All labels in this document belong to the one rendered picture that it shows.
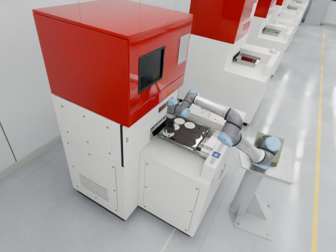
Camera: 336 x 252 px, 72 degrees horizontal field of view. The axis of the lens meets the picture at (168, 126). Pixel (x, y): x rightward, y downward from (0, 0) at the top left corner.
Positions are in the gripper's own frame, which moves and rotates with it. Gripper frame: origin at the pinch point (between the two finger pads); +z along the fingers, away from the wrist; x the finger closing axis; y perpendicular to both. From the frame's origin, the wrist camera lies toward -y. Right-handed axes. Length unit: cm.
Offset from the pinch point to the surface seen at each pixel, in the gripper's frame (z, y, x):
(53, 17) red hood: -89, -5, 77
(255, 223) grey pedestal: 90, -22, -99
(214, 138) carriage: 3.2, 6.5, -42.1
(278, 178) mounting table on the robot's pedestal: 9, -31, -89
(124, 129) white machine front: -27, -29, 33
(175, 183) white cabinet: 23.5, -31.0, -8.1
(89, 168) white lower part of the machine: 35, -11, 67
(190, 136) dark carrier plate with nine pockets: 1.4, 4.4, -19.8
